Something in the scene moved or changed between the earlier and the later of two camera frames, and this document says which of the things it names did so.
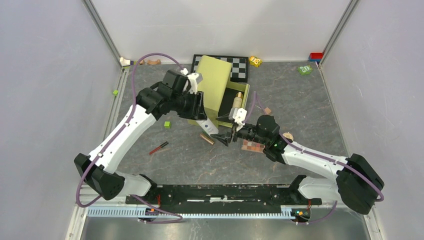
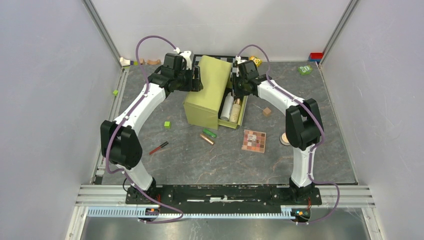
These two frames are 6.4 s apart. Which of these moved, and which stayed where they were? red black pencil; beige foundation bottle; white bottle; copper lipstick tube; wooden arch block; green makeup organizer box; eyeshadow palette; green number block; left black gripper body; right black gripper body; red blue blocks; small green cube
Moved: white bottle; beige foundation bottle; left black gripper body; right black gripper body
Stayed: red blue blocks; small green cube; green number block; red black pencil; wooden arch block; green makeup organizer box; eyeshadow palette; copper lipstick tube
